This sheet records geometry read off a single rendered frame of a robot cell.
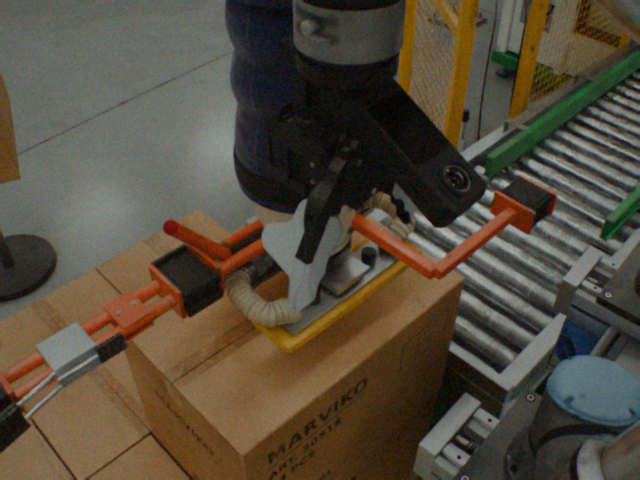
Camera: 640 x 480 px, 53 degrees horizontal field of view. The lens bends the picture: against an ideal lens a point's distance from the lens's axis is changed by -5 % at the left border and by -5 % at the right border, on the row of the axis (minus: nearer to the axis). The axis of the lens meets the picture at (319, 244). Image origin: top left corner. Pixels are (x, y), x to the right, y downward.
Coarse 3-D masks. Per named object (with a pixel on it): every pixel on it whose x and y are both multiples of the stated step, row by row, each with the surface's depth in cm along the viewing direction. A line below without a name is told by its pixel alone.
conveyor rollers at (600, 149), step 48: (624, 96) 279; (576, 144) 248; (624, 144) 252; (576, 192) 226; (624, 192) 224; (528, 240) 207; (576, 240) 205; (624, 240) 210; (480, 288) 193; (528, 288) 191; (480, 336) 177; (528, 336) 177
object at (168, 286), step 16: (176, 256) 106; (192, 256) 106; (208, 256) 104; (160, 272) 102; (176, 272) 103; (192, 272) 103; (208, 272) 103; (176, 288) 99; (192, 288) 99; (208, 288) 101; (176, 304) 101; (192, 304) 101; (208, 304) 103
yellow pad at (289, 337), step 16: (368, 240) 127; (368, 256) 120; (384, 256) 123; (384, 272) 121; (400, 272) 123; (320, 288) 117; (352, 288) 117; (368, 288) 118; (320, 304) 115; (336, 304) 115; (352, 304) 116; (304, 320) 112; (320, 320) 113; (336, 320) 115; (272, 336) 110; (288, 336) 110; (304, 336) 110; (288, 352) 109
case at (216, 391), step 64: (192, 320) 129; (384, 320) 129; (448, 320) 144; (192, 384) 118; (256, 384) 118; (320, 384) 118; (384, 384) 136; (192, 448) 132; (256, 448) 110; (320, 448) 129
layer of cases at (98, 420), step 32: (192, 224) 212; (128, 256) 201; (160, 256) 201; (64, 288) 191; (96, 288) 191; (128, 288) 191; (32, 320) 181; (64, 320) 181; (0, 352) 173; (32, 352) 173; (96, 384) 165; (128, 384) 166; (32, 416) 158; (64, 416) 158; (96, 416) 158; (128, 416) 159; (416, 416) 164; (32, 448) 151; (64, 448) 152; (96, 448) 152; (128, 448) 152; (160, 448) 152; (384, 448) 159; (416, 448) 179
